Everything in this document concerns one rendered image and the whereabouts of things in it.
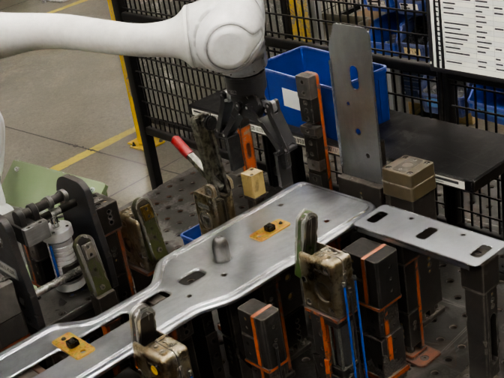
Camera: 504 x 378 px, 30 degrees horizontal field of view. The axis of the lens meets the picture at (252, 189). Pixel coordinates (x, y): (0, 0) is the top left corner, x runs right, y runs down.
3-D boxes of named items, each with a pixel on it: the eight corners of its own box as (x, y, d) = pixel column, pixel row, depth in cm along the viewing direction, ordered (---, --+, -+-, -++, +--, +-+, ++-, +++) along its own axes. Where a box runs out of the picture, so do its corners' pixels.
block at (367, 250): (387, 392, 183) (373, 269, 171) (344, 371, 190) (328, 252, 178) (418, 367, 188) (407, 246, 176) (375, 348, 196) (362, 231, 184)
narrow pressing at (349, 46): (382, 186, 195) (367, 28, 180) (341, 174, 203) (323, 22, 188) (384, 185, 195) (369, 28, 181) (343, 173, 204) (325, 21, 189)
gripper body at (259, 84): (213, 73, 172) (221, 120, 176) (244, 80, 166) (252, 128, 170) (243, 60, 176) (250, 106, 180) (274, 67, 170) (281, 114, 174)
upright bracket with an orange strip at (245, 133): (270, 312, 214) (236, 109, 192) (266, 310, 214) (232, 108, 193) (279, 306, 215) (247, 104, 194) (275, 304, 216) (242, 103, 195)
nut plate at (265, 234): (261, 242, 181) (260, 237, 181) (247, 237, 184) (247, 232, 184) (292, 224, 186) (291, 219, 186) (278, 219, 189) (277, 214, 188)
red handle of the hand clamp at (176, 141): (214, 190, 190) (166, 138, 196) (212, 196, 192) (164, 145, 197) (229, 181, 192) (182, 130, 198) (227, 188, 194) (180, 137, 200)
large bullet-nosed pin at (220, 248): (223, 271, 177) (217, 241, 174) (212, 267, 179) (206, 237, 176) (235, 264, 179) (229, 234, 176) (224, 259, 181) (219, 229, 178)
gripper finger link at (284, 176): (285, 146, 173) (288, 147, 173) (290, 180, 176) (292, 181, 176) (274, 152, 172) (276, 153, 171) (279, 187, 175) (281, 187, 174)
